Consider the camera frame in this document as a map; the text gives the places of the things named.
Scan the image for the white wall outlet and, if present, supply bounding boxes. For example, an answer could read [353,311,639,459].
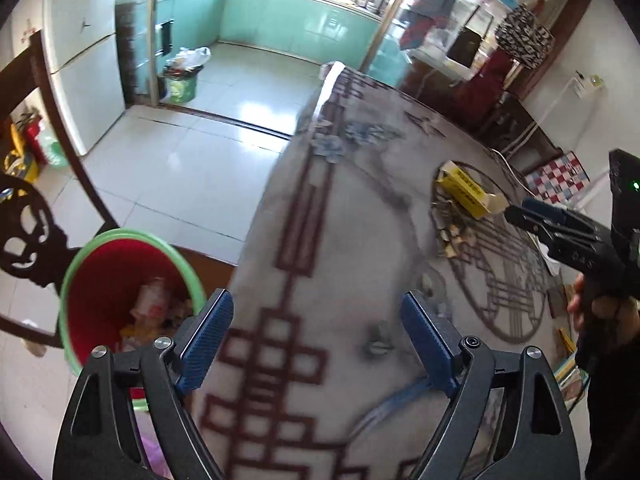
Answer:
[572,72,604,99]

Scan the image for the yellow cardboard box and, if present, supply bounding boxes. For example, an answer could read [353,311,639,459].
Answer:
[437,160,509,220]

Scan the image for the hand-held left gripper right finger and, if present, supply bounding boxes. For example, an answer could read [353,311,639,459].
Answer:
[402,290,587,480]

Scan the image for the pink white wrapper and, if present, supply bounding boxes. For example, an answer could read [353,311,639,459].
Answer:
[132,279,167,319]

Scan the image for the black white patterned bag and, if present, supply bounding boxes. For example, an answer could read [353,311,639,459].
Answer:
[495,4,556,69]

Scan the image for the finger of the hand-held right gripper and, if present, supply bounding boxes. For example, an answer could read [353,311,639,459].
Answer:
[504,207,557,244]
[520,198,597,233]

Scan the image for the person's right hand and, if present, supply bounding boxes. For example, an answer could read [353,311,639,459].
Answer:
[567,275,640,343]

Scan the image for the hanging clothes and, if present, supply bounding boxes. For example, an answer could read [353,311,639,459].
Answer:
[400,0,467,52]

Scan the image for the white refrigerator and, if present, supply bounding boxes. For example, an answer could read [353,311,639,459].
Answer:
[40,0,127,157]

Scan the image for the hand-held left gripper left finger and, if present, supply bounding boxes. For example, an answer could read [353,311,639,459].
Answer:
[52,287,236,480]

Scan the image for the glass sliding door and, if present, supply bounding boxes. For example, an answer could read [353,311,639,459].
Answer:
[115,0,173,107]

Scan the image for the floral tablecloth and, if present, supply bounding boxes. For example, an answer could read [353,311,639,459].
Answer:
[192,60,587,480]

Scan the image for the green plastic bottle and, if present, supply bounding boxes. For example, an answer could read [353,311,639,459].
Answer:
[42,132,71,169]

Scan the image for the teal kitchen cabinets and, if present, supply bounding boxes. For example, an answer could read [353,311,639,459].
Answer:
[155,0,384,69]

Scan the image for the yellow plastic toy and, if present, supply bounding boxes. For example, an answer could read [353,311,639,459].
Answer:
[4,125,40,184]

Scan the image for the carved wooden chair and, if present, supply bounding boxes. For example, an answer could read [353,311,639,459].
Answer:
[0,30,242,357]

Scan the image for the person's right forearm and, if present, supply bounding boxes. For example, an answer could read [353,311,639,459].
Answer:
[574,320,640,480]

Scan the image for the checkered cushion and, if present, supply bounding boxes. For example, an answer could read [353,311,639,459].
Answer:
[522,152,594,207]

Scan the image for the clear plastic bag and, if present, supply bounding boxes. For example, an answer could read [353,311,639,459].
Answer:
[167,46,212,72]

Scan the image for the red fire extinguisher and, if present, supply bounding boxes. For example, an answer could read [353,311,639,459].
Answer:
[22,115,49,166]

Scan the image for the red bin with green rim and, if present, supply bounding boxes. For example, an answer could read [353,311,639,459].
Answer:
[57,228,209,411]

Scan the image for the red cloth covered chair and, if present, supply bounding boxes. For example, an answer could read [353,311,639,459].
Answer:
[450,47,522,132]

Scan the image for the green kitchen bin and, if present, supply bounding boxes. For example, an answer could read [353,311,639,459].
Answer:
[160,67,201,106]

